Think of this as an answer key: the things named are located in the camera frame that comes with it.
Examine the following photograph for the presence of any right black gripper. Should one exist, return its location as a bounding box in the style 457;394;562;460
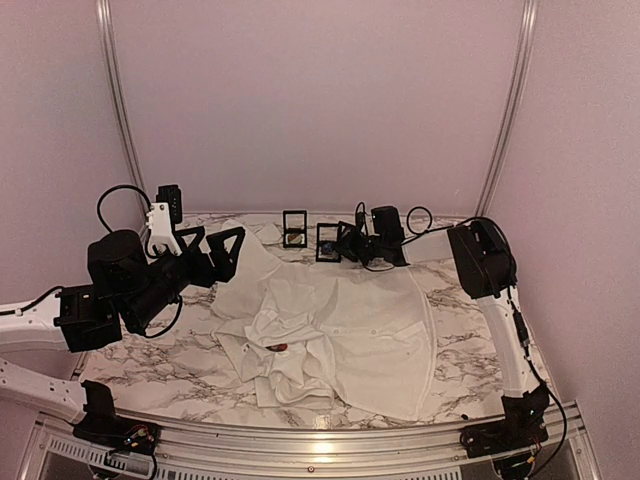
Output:
332;226;386;266

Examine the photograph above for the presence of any green round brooch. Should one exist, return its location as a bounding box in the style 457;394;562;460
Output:
285;229;305;243

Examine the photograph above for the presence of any white button shirt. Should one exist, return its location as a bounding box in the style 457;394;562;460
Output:
213;232;435;421

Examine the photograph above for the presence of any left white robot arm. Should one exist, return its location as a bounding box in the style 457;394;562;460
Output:
1;226;246;445

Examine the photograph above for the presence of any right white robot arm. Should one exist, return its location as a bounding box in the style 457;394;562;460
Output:
333;206;551;448

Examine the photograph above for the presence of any red round brooch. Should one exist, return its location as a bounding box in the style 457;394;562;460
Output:
267;343;288;352

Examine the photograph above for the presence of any black display frame right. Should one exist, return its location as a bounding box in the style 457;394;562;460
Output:
336;221;361;244

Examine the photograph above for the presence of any black display frame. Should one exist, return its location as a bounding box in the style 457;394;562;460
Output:
315;222;341;263
336;221;361;244
282;210;308;249

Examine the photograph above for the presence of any black display frame middle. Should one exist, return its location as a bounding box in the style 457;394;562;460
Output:
315;222;341;263

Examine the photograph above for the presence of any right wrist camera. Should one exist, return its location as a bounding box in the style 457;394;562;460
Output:
354;201;369;236

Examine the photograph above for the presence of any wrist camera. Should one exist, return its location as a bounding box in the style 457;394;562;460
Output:
354;201;369;236
145;184;183;259

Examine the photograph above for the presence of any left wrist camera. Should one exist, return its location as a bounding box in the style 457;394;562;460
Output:
145;184;183;259

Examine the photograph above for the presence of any black display frame left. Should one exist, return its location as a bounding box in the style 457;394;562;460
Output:
282;210;308;249

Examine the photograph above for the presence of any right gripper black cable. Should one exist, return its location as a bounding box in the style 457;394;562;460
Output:
359;205;435;274

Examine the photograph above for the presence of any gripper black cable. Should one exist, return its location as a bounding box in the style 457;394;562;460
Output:
96;184;154;236
359;205;435;274

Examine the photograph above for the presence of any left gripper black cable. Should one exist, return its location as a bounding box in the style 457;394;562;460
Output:
96;184;154;236

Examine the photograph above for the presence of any aluminium front rail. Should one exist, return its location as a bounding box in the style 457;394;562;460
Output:
18;403;602;479

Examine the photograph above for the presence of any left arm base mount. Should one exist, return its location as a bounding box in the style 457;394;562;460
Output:
71;380;160;456

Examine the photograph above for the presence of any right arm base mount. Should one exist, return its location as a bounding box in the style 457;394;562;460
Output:
460;385;550;458

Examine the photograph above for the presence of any left aluminium corner post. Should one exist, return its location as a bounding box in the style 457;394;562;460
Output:
94;0;154;221

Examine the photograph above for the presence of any aluminium corner post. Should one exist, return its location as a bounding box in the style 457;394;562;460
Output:
94;0;154;221
475;0;539;216

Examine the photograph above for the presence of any right aluminium corner post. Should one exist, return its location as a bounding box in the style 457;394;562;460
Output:
475;0;539;216

